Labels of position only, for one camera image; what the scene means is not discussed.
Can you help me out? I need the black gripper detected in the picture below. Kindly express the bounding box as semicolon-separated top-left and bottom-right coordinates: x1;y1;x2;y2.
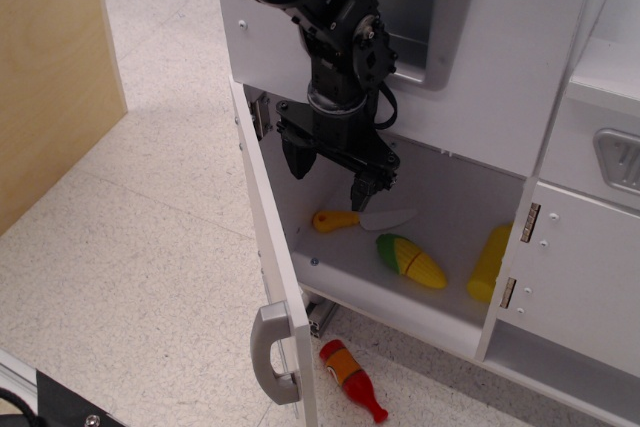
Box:
276;101;400;212

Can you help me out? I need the white low fridge door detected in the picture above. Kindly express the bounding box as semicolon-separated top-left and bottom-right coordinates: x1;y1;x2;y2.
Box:
229;79;319;426

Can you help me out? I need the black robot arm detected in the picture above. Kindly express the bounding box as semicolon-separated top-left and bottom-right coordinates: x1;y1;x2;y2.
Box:
254;0;400;212

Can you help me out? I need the metal fridge door hinge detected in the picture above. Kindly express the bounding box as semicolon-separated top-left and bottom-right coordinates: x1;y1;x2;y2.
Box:
249;92;273;141

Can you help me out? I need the toy corn with green husk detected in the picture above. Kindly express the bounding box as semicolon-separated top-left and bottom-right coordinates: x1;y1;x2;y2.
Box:
376;233;448;289

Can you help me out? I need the aluminium extrusion foot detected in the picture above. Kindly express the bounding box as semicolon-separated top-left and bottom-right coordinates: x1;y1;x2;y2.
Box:
306;299;339;338

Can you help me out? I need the red orange toy bottle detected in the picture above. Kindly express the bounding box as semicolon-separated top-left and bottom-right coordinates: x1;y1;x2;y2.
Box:
319;339;388;424

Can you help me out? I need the white toy kitchen cabinet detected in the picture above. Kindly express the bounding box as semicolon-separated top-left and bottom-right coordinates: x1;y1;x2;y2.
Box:
220;0;639;426

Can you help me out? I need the upper metal hinge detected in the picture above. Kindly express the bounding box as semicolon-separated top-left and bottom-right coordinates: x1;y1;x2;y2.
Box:
520;202;541;243

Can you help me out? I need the lower metal hinge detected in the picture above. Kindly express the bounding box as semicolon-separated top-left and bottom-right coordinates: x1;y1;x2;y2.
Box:
500;277;517;309

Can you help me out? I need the white right cabinet door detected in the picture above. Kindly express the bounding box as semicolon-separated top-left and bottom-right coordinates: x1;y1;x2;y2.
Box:
499;183;639;375

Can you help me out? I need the light wooden panel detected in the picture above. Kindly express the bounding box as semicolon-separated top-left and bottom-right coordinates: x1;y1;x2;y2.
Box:
1;0;127;231

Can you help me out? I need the yellow handled toy knife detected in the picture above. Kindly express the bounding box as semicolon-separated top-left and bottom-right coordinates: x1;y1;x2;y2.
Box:
312;209;418;233

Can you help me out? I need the grey fridge door handle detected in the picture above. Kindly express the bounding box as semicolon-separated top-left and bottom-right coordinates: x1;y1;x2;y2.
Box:
249;300;301;406

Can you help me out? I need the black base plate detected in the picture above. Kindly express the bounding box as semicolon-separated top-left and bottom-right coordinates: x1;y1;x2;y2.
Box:
36;371;124;427

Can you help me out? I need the aluminium rail bottom left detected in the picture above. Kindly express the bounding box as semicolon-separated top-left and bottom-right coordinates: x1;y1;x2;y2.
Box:
0;348;38;414

